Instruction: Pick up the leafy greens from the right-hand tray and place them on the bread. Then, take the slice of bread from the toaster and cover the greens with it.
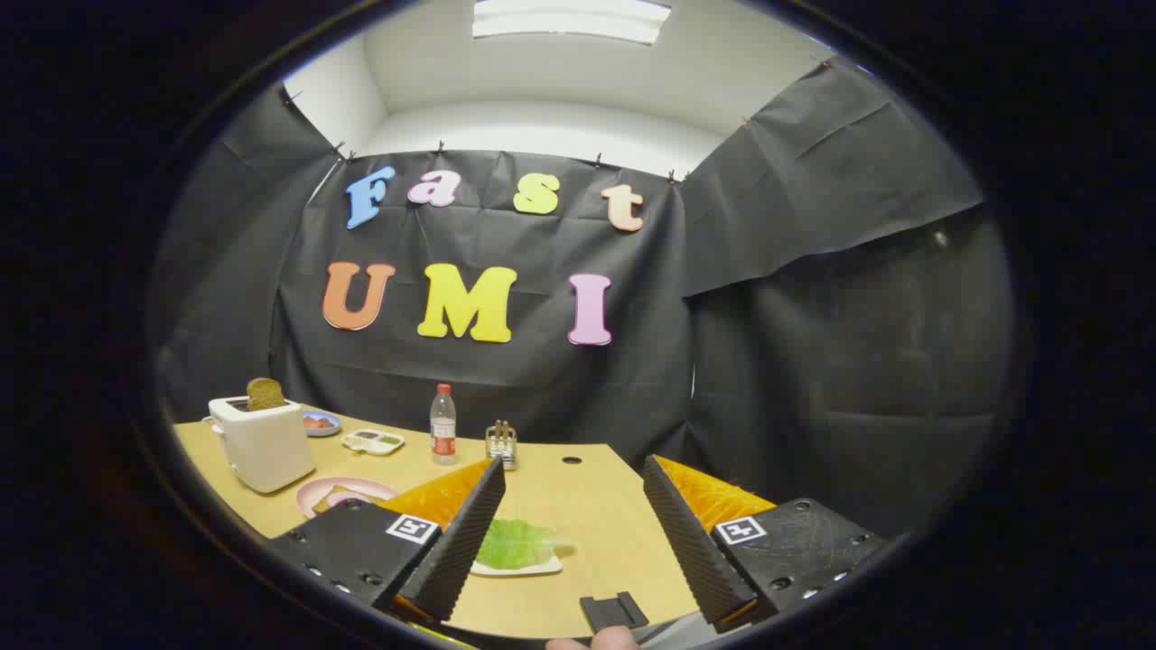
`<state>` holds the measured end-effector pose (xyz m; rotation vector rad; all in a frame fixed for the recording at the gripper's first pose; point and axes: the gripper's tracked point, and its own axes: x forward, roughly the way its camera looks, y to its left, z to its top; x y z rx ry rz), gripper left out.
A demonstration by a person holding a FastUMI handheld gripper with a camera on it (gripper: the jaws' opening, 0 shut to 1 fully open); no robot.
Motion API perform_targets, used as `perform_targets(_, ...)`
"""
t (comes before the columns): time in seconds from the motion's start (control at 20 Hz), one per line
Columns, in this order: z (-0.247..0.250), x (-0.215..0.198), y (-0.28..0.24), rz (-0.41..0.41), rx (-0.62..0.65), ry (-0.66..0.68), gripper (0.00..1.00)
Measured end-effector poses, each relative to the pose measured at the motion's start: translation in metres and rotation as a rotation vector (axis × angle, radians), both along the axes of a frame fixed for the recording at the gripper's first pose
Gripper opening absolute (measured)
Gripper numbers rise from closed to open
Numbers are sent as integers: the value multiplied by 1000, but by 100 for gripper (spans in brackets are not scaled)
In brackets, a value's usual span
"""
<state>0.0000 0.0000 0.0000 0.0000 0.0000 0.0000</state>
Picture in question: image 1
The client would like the ceiling light panel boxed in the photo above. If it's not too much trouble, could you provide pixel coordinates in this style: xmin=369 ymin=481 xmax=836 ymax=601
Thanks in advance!
xmin=471 ymin=0 xmax=674 ymax=46

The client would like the white plate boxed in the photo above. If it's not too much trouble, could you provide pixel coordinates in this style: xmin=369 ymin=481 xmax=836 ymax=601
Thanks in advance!
xmin=468 ymin=542 xmax=564 ymax=578

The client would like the white toaster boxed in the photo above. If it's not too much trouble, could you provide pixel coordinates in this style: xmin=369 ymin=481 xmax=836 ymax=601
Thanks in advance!
xmin=206 ymin=395 xmax=317 ymax=494

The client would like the pink plate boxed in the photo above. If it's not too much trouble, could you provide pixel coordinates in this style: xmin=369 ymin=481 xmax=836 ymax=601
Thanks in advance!
xmin=296 ymin=477 xmax=400 ymax=520

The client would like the white divided condiment tray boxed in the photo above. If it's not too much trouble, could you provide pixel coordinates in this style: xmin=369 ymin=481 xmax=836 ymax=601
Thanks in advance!
xmin=341 ymin=429 xmax=406 ymax=456

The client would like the wire utensil holder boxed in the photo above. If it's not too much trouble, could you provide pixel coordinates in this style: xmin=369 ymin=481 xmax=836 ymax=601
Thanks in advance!
xmin=485 ymin=424 xmax=518 ymax=471

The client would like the square brown bread slice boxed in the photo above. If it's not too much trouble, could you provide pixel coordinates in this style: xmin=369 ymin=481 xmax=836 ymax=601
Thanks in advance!
xmin=312 ymin=486 xmax=385 ymax=515

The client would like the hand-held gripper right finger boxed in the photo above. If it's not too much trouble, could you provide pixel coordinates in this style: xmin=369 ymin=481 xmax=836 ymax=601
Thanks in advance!
xmin=642 ymin=454 xmax=895 ymax=633

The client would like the clear plastic water bottle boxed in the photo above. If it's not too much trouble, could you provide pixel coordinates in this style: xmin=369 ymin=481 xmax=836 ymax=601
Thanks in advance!
xmin=430 ymin=384 xmax=458 ymax=466

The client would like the green lettuce leaf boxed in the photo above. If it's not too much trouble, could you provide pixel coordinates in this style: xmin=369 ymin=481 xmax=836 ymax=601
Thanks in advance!
xmin=474 ymin=519 xmax=574 ymax=571

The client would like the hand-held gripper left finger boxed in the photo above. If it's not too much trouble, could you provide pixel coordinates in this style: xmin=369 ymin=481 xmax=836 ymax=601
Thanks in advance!
xmin=267 ymin=456 xmax=507 ymax=633

